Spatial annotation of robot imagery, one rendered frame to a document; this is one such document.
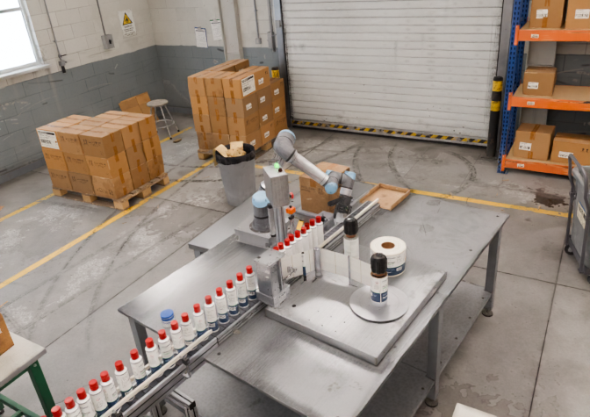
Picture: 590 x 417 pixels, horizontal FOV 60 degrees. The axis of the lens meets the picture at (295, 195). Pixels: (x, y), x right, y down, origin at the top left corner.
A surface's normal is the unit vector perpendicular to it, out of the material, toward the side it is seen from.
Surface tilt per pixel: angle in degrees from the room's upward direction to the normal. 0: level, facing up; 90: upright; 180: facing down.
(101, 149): 90
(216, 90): 90
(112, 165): 90
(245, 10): 90
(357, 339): 0
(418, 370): 0
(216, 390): 1
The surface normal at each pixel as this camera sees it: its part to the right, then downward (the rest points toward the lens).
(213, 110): -0.47, 0.45
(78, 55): 0.87, 0.16
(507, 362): -0.08, -0.90
